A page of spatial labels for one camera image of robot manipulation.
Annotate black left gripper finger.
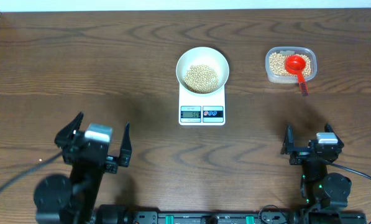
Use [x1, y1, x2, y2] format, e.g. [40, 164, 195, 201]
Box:
[118, 122, 132, 167]
[54, 112, 84, 148]

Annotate red plastic measuring scoop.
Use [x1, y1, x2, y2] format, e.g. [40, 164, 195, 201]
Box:
[285, 55, 309, 96]

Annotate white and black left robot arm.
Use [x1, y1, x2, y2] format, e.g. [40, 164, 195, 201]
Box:
[34, 113, 134, 224]

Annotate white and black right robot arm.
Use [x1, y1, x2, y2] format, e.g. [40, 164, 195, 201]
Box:
[281, 124, 352, 223]

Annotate white digital kitchen scale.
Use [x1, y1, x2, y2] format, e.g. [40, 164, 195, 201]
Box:
[178, 85, 226, 126]

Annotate soybeans in bowl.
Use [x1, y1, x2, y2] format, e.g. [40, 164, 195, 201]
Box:
[184, 65, 219, 94]

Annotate white ceramic bowl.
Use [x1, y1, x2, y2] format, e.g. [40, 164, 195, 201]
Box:
[175, 47, 230, 95]

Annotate yellow soybeans in container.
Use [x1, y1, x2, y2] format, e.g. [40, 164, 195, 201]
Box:
[268, 52, 312, 77]

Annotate clear plastic container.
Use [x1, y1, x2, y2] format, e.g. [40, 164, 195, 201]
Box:
[265, 47, 318, 84]

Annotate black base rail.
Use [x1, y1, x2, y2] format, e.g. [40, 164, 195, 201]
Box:
[92, 205, 367, 224]

